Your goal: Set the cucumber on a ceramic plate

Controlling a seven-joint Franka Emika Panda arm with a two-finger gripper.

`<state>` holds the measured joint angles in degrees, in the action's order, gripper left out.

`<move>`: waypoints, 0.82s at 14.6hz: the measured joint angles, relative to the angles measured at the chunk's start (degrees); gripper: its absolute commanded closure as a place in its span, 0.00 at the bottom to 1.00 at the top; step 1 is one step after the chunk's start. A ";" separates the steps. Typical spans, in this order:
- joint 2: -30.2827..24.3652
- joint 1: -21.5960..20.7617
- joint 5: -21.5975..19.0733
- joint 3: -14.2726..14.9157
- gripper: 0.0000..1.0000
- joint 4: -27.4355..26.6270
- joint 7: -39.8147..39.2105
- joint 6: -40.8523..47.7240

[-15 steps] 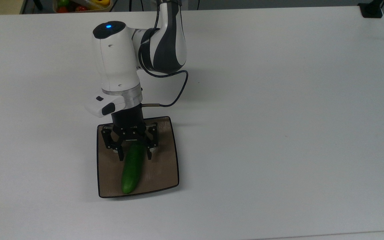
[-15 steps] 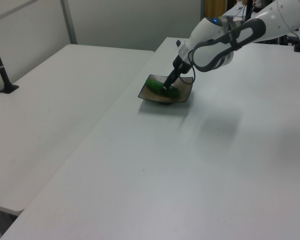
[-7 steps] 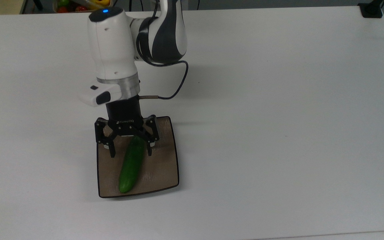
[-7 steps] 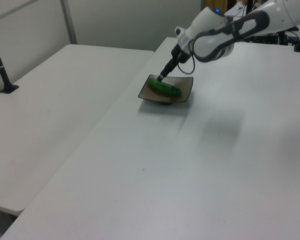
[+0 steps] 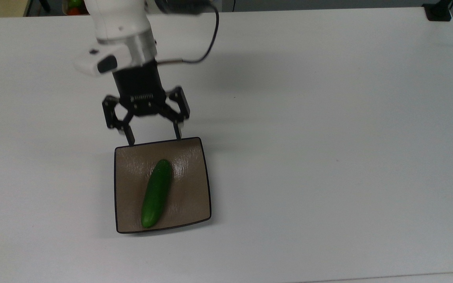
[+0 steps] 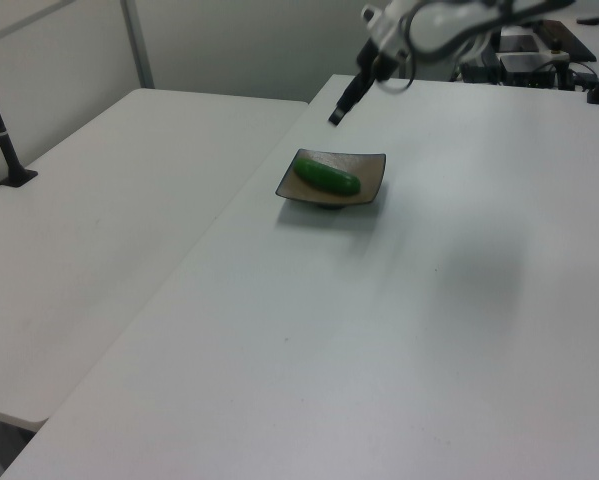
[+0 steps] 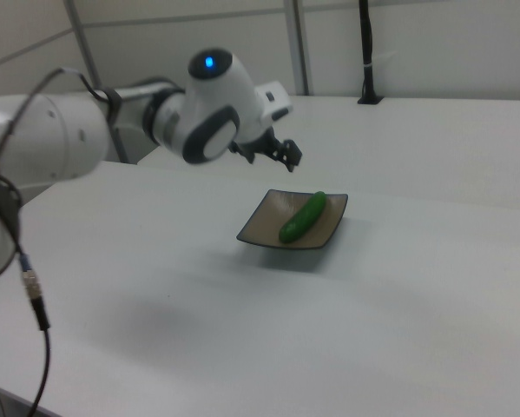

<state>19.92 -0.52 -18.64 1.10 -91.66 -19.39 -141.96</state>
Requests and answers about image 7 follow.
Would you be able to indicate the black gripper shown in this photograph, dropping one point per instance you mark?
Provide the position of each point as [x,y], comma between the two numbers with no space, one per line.
[264,143]

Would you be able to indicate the green cucumber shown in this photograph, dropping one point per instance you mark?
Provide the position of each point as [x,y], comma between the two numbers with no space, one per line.
[303,217]

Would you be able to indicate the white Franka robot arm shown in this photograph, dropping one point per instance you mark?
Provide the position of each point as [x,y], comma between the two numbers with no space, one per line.
[216,100]

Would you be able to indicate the square beige ceramic plate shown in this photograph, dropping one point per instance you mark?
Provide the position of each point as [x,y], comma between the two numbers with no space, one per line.
[264,221]

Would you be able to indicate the black pole with base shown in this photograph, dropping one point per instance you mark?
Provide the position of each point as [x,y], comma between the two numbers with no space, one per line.
[367,43]

